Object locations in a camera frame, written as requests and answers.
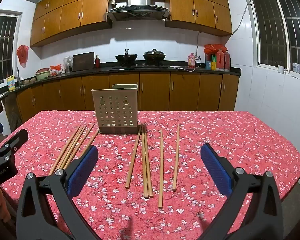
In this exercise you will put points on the wall socket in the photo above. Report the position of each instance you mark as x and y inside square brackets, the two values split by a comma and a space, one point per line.
[198, 57]

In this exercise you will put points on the wooden base cabinets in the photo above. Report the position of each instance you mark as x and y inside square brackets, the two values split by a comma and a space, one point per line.
[155, 92]

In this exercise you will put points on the white mug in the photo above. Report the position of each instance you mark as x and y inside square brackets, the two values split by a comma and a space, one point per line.
[280, 69]

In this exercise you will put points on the blue box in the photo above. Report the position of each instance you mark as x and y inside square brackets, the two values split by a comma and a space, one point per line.
[208, 65]

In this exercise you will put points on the green basin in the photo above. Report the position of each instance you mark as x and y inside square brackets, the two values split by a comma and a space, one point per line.
[43, 73]

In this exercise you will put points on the wooden wall cabinets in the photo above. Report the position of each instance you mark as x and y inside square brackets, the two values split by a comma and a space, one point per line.
[70, 10]

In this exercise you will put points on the beige perforated utensil holder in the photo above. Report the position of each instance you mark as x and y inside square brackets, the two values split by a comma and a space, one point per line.
[115, 92]

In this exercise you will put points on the white jar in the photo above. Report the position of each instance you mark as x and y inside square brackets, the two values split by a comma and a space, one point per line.
[296, 68]

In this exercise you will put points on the orange white plastic bag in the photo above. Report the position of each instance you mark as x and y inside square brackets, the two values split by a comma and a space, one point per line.
[57, 70]

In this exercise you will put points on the dark cutting board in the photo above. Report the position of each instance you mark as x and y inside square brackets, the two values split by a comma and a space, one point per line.
[83, 62]

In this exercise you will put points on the red boxes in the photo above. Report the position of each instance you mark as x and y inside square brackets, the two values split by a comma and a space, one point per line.
[223, 61]

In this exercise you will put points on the yellow detergent bottle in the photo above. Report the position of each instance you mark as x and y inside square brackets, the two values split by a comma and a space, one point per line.
[11, 83]

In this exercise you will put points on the small barred window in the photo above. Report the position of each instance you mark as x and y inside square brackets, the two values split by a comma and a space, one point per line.
[2, 47]

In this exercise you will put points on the large barred window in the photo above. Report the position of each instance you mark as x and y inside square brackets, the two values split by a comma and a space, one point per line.
[277, 30]

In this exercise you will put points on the metal faucet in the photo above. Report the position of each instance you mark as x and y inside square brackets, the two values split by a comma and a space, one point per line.
[19, 76]

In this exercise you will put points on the pink bottle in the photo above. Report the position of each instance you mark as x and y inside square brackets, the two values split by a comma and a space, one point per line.
[191, 61]

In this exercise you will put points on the red floral tablecloth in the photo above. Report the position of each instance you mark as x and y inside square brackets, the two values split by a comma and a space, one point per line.
[214, 135]

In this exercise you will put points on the green yellow box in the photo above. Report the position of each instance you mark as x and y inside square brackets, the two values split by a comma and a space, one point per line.
[213, 63]

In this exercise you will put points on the red hanging plastic bag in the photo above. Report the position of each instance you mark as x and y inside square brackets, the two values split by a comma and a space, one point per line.
[23, 55]

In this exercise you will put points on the steel range hood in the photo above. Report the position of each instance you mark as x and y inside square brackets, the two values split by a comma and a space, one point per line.
[138, 10]

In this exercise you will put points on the black wok with lid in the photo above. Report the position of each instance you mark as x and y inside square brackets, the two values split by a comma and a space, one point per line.
[154, 57]

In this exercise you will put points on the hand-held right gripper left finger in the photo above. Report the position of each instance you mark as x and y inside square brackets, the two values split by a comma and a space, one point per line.
[83, 168]

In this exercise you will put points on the gas stove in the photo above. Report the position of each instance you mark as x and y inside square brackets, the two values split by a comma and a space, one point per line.
[140, 66]

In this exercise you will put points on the clear plastic bag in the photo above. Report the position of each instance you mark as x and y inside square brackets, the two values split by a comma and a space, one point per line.
[68, 63]

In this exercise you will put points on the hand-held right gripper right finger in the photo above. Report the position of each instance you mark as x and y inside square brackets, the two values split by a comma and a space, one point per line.
[216, 170]

